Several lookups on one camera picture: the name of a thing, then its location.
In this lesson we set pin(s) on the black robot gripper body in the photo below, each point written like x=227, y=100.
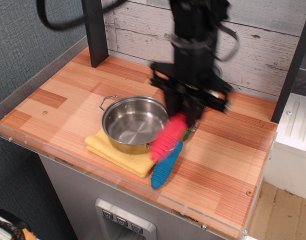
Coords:
x=193, y=66

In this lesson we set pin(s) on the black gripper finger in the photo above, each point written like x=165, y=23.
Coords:
x=193, y=111
x=174, y=103

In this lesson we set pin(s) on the red handled metal spoon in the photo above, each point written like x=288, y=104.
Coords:
x=173, y=130

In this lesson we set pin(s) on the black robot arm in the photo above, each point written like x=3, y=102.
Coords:
x=197, y=22

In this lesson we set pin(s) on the stainless steel pot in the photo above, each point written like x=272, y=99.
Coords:
x=132, y=122

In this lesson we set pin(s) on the peas and carrots can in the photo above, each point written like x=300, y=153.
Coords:
x=219, y=73

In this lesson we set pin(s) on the yellow folded cloth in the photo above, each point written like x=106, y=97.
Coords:
x=138, y=164

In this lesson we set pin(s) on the silver dispenser button panel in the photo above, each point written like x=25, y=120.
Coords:
x=116, y=222

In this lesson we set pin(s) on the grey toy kitchen cabinet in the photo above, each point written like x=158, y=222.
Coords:
x=78, y=192

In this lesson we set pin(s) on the orange object at corner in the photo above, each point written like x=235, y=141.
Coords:
x=29, y=235

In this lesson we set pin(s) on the blue handled metal fork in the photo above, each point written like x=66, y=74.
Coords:
x=163, y=169

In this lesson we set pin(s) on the dark grey right post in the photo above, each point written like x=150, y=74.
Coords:
x=290, y=77

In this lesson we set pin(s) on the dark grey post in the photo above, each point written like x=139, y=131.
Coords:
x=290, y=77
x=95, y=31

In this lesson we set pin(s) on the clear acrylic guard rail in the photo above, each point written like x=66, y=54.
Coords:
x=57, y=109

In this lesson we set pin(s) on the dark grey left post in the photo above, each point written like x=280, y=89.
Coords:
x=95, y=31

